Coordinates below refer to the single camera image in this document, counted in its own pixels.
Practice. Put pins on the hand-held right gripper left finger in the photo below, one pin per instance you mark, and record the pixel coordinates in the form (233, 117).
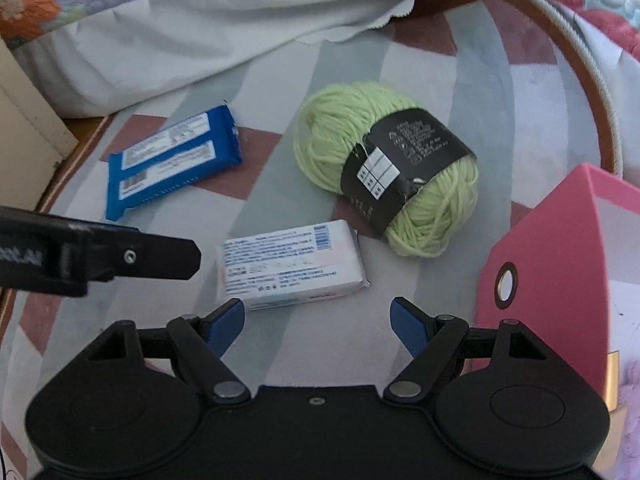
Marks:
(225, 326)

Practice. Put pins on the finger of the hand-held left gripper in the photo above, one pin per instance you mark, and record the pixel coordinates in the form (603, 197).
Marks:
(160, 257)

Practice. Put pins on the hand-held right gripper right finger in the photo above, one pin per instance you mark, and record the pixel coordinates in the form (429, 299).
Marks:
(410, 327)

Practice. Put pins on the white tissue packet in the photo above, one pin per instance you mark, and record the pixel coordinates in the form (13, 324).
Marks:
(290, 265)

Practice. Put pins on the blue snack packet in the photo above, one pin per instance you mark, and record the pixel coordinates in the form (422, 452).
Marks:
(170, 160)

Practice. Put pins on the pink cardboard box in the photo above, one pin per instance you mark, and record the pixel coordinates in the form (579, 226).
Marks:
(545, 280)

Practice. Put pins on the green yarn ball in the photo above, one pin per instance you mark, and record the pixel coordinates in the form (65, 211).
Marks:
(330, 135)

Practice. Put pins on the beige wooden cabinet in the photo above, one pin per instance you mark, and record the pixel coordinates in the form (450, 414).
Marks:
(25, 130)

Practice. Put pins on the checked round rug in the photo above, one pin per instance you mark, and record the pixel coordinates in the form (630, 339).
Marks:
(272, 190)

